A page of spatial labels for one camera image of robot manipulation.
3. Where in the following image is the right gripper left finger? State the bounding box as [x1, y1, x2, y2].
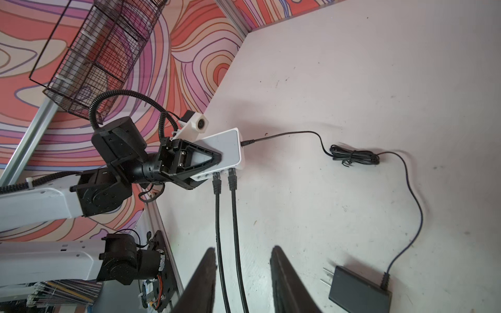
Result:
[172, 248, 217, 313]

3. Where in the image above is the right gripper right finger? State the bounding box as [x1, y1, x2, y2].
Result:
[270, 246, 321, 312]

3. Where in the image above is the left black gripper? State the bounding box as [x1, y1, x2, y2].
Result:
[154, 138, 222, 190]

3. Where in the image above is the small white network switch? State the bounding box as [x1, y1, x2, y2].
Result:
[190, 128, 245, 181]

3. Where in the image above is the black power adapter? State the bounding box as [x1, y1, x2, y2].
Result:
[240, 130, 424, 313]

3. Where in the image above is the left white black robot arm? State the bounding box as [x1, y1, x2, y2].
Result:
[1, 90, 222, 286]

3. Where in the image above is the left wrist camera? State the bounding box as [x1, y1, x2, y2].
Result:
[172, 110, 209, 142]

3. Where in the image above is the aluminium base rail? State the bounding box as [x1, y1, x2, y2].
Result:
[136, 202, 183, 312]

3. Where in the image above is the left wire mesh basket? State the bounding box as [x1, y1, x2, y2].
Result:
[43, 1, 166, 125]

